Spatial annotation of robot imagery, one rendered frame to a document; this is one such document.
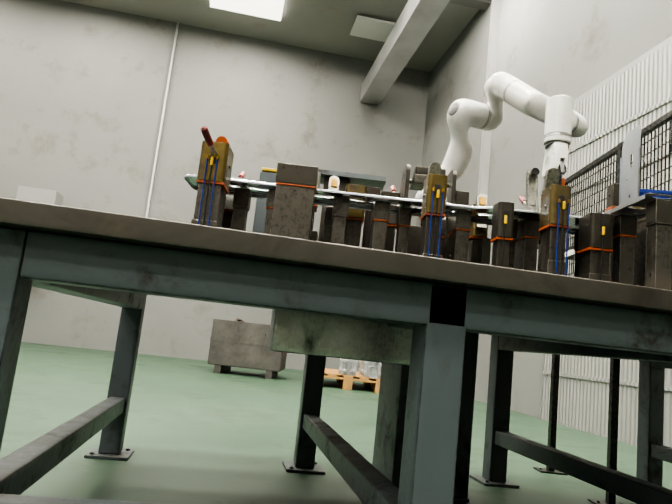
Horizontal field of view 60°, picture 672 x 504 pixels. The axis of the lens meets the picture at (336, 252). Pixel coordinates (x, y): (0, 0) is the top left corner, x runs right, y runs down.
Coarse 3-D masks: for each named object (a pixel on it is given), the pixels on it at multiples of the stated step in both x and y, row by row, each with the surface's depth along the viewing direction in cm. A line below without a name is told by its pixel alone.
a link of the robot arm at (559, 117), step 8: (552, 96) 189; (560, 96) 188; (568, 96) 188; (552, 104) 189; (560, 104) 187; (568, 104) 187; (552, 112) 188; (560, 112) 187; (568, 112) 187; (552, 120) 188; (560, 120) 186; (568, 120) 187; (576, 120) 189; (544, 128) 191; (552, 128) 187; (560, 128) 186; (568, 128) 186
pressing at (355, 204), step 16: (192, 176) 180; (256, 192) 195; (320, 192) 186; (336, 192) 180; (352, 192) 181; (352, 208) 199; (368, 208) 199; (416, 208) 193; (448, 208) 189; (464, 208) 186; (480, 208) 180; (576, 224) 191
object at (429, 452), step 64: (0, 256) 94; (64, 256) 96; (128, 256) 98; (192, 256) 100; (0, 320) 93; (128, 320) 234; (320, 320) 128; (384, 320) 105; (448, 320) 107; (512, 320) 109; (576, 320) 111; (640, 320) 114; (0, 384) 93; (128, 384) 231; (320, 384) 245; (448, 384) 105; (640, 384) 279; (0, 448) 97; (64, 448) 144; (128, 448) 236; (320, 448) 195; (448, 448) 103; (512, 448) 239; (640, 448) 274
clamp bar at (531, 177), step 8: (536, 168) 206; (528, 176) 208; (536, 176) 208; (528, 184) 207; (536, 184) 208; (528, 192) 206; (536, 192) 207; (528, 200) 206; (536, 200) 206; (528, 208) 205; (536, 208) 205
